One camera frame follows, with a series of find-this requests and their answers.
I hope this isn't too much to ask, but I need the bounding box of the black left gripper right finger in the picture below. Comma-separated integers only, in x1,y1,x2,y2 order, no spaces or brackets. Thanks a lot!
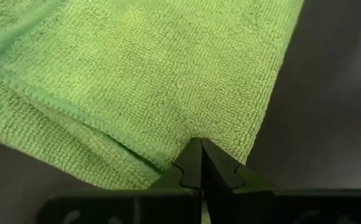
200,138,361,224

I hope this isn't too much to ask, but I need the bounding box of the green microfiber towel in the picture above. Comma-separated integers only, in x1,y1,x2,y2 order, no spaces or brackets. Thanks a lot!
0,0,305,190

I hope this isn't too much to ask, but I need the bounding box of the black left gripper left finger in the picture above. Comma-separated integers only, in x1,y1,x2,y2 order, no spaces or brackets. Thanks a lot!
36,137,204,224

